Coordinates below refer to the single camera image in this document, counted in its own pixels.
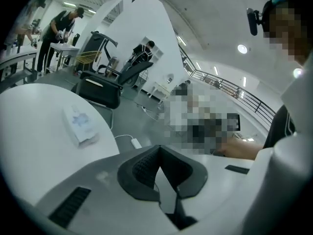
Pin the black metal railing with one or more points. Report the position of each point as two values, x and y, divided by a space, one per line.
244 99

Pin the white tissue packet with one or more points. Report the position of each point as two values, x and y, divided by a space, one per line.
80 124

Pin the white vanity with mirror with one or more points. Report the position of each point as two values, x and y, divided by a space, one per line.
159 87

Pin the black head-mounted camera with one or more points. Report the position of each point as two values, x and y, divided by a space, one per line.
252 21

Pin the person's black shirt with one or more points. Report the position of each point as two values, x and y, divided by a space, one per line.
278 126

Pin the person's right forearm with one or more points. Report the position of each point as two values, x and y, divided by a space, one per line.
244 149

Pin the black white massage chair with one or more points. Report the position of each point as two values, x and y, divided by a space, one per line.
96 45

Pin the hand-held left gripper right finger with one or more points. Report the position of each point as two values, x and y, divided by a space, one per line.
225 192

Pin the black office chair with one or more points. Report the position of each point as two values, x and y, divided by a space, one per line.
100 92

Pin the round white table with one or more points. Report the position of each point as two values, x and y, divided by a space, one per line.
36 121

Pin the white long table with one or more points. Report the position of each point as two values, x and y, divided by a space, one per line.
17 55

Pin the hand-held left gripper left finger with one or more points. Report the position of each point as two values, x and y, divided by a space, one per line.
102 199

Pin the white sink table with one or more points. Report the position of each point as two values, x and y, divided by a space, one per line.
63 48

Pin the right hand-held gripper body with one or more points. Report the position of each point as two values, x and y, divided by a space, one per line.
207 143

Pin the round ceiling light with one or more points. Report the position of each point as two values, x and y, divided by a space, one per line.
242 48
297 73

